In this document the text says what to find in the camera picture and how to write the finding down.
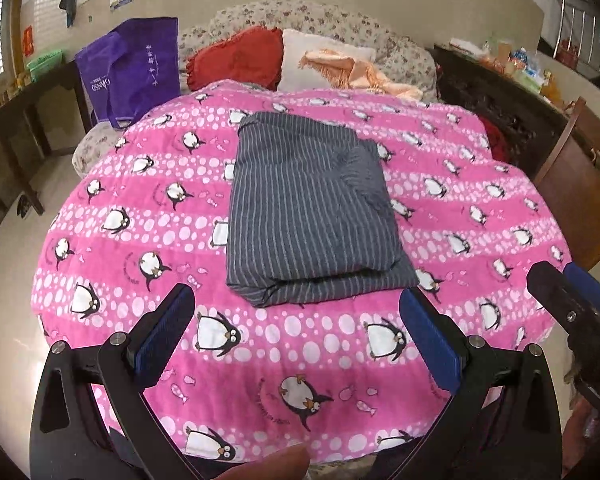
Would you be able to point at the orange fringed scarf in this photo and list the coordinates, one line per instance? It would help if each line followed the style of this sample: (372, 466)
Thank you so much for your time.
(360, 72)

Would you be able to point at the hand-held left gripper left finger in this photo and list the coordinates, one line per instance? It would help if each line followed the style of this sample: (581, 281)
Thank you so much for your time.
(165, 330)

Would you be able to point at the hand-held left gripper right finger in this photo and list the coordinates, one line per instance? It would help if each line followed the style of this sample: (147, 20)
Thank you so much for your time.
(430, 340)

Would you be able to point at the dark wooden table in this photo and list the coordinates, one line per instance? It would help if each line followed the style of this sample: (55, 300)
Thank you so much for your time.
(10, 105)

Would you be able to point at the purple tote bag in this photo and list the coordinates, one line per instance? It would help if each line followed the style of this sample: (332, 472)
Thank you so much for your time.
(140, 70)

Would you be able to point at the grey striped garment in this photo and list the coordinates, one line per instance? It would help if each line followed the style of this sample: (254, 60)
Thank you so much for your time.
(300, 210)

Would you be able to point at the pile of bottles and packets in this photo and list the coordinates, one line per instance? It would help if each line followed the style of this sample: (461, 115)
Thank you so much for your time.
(525, 75)

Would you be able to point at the red wall ornament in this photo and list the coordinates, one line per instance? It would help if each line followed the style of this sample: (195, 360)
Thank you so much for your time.
(28, 40)

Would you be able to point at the dark carved cabinet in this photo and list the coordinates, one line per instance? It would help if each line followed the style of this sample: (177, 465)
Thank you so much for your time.
(480, 100)

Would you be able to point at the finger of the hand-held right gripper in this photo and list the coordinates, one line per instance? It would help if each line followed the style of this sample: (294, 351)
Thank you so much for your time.
(555, 290)
(592, 287)

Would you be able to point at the green plastic basket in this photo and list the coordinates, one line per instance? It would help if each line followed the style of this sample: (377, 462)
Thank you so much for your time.
(42, 62)

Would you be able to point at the floral sofa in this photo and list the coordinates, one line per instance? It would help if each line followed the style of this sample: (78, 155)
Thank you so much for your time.
(330, 20)

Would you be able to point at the pink penguin print blanket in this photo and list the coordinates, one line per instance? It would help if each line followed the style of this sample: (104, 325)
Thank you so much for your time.
(300, 340)

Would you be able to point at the metal rack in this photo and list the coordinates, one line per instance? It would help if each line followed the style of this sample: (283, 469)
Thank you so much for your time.
(562, 10)

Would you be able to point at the brown wooden chair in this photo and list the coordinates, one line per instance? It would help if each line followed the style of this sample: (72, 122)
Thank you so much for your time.
(575, 185)

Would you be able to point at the dark red cloth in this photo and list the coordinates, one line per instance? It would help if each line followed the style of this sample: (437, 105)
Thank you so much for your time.
(495, 140)

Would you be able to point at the dark hanging cloth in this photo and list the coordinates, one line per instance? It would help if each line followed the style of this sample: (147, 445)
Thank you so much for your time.
(69, 0)

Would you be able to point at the person's left hand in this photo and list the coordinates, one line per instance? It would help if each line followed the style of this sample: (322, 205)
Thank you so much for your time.
(270, 465)

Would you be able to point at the red fringed pillow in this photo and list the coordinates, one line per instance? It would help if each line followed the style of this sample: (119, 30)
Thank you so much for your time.
(235, 57)

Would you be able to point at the white pillow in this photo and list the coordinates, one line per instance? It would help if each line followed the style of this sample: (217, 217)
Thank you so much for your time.
(300, 60)

